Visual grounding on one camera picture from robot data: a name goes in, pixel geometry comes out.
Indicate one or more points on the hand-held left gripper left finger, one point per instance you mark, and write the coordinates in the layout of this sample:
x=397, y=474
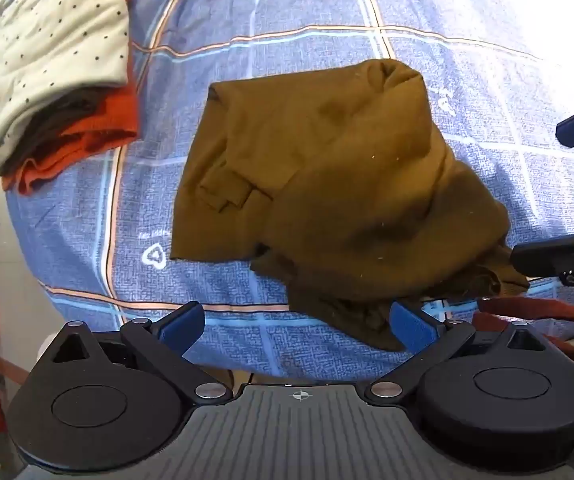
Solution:
x=184, y=327

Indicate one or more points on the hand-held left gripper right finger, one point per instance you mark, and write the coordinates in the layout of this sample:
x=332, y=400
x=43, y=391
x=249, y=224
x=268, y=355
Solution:
x=412, y=327

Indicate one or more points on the olive brown sweater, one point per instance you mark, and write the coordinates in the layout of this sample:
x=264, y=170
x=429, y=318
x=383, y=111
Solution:
x=327, y=160

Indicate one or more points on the rust red cloth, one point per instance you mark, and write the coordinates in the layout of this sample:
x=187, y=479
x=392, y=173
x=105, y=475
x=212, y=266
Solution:
x=532, y=307

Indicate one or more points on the orange folded garment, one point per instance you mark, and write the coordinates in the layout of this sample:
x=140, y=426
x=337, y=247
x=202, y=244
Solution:
x=102, y=130

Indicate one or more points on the dark brown folded garment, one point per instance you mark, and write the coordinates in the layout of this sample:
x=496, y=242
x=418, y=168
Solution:
x=52, y=130

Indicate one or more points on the blue plaid bedsheet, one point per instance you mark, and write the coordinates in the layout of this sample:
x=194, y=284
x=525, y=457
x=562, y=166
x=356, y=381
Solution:
x=292, y=20

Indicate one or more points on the white polka dot garment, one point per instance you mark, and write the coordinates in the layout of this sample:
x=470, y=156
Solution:
x=52, y=35

